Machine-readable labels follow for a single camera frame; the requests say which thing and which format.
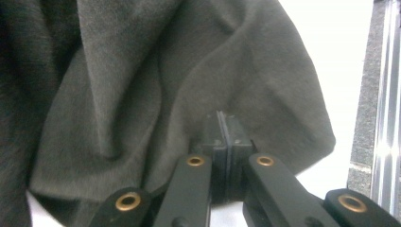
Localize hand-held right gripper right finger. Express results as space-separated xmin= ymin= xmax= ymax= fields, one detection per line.
xmin=219 ymin=111 xmax=257 ymax=203

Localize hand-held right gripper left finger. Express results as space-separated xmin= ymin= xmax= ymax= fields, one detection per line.
xmin=192 ymin=111 xmax=229 ymax=204

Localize dark grey garment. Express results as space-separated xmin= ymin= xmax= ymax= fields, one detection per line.
xmin=0 ymin=0 xmax=337 ymax=227

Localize aluminium floor rail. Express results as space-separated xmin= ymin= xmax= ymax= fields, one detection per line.
xmin=372 ymin=0 xmax=401 ymax=218

